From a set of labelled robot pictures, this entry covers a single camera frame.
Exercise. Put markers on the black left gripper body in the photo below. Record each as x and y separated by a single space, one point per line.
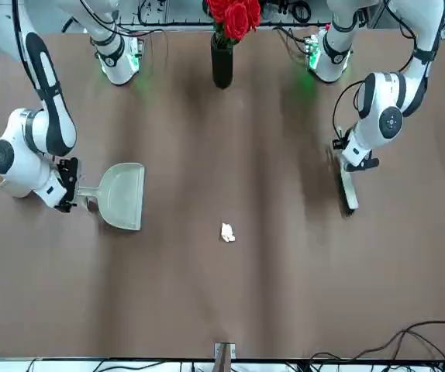
354 167

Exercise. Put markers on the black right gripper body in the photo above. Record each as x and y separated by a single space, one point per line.
63 172

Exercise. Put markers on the pale brush with black bristles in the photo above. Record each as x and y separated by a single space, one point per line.
349 190

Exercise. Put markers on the pale green plastic dustpan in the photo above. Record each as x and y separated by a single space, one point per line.
121 193

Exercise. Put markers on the white paper ball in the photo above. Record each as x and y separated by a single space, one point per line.
228 232

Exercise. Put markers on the black vase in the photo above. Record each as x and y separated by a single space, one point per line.
222 66

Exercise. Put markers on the grey camera post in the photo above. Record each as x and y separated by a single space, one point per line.
224 356

